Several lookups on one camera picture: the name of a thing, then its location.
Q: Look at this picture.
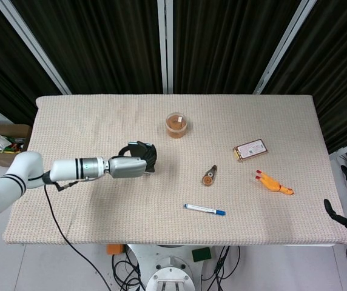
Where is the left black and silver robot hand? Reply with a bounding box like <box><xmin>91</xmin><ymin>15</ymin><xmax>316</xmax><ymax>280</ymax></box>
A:
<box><xmin>108</xmin><ymin>141</ymin><xmax>158</xmax><ymax>179</ymax></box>

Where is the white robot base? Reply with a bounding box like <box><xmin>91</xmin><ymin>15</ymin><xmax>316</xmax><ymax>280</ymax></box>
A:
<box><xmin>127</xmin><ymin>244</ymin><xmax>214</xmax><ymax>291</ymax></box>

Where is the beige waffle weave tablecloth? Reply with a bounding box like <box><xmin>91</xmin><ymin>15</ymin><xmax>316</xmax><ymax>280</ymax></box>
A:
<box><xmin>2</xmin><ymin>94</ymin><xmax>347</xmax><ymax>246</ymax></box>

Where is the clear jar of rubber bands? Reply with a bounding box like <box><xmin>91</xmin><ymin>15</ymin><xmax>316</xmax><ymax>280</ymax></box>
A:
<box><xmin>166</xmin><ymin>112</ymin><xmax>189</xmax><ymax>139</ymax></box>

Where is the orange block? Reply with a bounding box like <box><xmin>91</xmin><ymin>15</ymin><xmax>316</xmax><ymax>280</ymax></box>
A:
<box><xmin>106</xmin><ymin>243</ymin><xmax>123</xmax><ymax>256</ymax></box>

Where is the blue and white marker pen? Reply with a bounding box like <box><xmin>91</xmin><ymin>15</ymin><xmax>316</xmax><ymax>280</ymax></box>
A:
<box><xmin>183</xmin><ymin>203</ymin><xmax>227</xmax><ymax>216</ymax></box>

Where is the yellow rubber chicken toy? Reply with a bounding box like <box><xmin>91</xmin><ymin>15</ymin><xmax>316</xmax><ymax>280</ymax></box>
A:
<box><xmin>254</xmin><ymin>170</ymin><xmax>295</xmax><ymax>196</ymax></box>

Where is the green block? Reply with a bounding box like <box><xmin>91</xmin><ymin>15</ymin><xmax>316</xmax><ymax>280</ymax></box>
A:
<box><xmin>191</xmin><ymin>246</ymin><xmax>213</xmax><ymax>263</ymax></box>

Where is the brown cardboard box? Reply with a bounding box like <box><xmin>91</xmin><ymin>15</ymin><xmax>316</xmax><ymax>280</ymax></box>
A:
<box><xmin>0</xmin><ymin>113</ymin><xmax>32</xmax><ymax>168</ymax></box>

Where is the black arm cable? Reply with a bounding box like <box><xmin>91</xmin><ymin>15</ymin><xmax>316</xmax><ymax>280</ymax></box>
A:
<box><xmin>43</xmin><ymin>181</ymin><xmax>115</xmax><ymax>291</ymax></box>

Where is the black floor cable tangle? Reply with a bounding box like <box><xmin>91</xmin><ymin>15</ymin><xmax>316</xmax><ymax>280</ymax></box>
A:
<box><xmin>200</xmin><ymin>245</ymin><xmax>241</xmax><ymax>291</ymax></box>
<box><xmin>110</xmin><ymin>244</ymin><xmax>147</xmax><ymax>291</ymax></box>

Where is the grey metal vertical bar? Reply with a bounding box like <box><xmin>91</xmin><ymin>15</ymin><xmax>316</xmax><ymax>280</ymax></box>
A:
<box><xmin>157</xmin><ymin>0</ymin><xmax>175</xmax><ymax>94</ymax></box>

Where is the white slanted frame post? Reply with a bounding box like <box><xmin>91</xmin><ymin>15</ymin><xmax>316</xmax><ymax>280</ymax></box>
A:
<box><xmin>0</xmin><ymin>0</ymin><xmax>72</xmax><ymax>95</ymax></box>
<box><xmin>252</xmin><ymin>0</ymin><xmax>314</xmax><ymax>95</ymax></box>

